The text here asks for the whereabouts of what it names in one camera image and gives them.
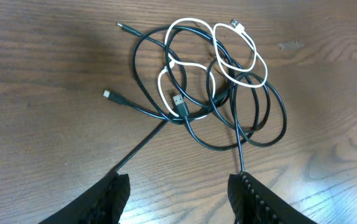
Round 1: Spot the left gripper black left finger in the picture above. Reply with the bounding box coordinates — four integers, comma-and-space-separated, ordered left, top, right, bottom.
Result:
42, 172, 131, 224

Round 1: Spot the white USB cable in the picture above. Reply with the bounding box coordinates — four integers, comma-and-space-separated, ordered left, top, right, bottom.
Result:
157, 17, 269, 120

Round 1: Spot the black USB-C cable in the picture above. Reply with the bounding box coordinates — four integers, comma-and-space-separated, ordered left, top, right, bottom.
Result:
103, 22, 238, 174

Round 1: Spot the black USB-A cable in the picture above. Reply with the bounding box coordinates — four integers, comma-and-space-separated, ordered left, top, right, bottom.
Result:
165, 26, 288, 174

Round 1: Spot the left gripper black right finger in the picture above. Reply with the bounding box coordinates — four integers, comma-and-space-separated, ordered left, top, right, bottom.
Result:
228, 172, 315, 224

